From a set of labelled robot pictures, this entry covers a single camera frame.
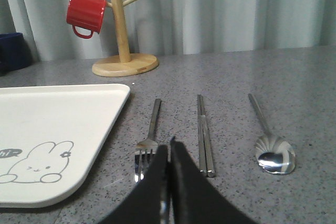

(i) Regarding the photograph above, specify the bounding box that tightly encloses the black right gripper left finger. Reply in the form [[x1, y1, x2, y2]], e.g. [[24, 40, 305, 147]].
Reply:
[[99, 145, 168, 223]]

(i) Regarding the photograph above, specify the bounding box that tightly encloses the dark blue mug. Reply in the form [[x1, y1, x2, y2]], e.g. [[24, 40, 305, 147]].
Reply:
[[0, 32, 33, 76]]

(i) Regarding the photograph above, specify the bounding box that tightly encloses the grey pleated curtain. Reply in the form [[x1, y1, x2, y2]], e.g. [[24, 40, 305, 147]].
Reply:
[[1, 0, 335, 61]]

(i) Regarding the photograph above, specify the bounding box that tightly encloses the cream rabbit print tray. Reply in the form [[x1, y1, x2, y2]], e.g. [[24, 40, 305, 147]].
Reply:
[[1, 84, 130, 208]]

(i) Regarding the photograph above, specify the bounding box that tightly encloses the red enamel mug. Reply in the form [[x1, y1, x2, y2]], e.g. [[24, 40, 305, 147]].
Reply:
[[66, 0, 107, 39]]

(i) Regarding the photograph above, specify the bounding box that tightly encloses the silver chopstick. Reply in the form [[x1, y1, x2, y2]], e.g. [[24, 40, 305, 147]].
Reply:
[[197, 94, 207, 176], [203, 100, 216, 177]]

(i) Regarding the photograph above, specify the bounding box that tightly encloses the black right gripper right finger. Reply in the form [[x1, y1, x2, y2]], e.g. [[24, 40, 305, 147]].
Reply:
[[170, 138, 255, 223]]

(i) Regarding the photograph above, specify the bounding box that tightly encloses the wooden mug tree stand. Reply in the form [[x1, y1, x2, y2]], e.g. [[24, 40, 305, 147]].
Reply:
[[92, 0, 159, 77]]

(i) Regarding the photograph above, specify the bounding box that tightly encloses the silver metal fork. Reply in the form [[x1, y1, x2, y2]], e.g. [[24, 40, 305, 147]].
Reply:
[[134, 99, 161, 183]]

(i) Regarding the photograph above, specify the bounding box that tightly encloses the silver metal spoon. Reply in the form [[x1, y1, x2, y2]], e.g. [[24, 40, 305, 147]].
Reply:
[[248, 93, 296, 175]]

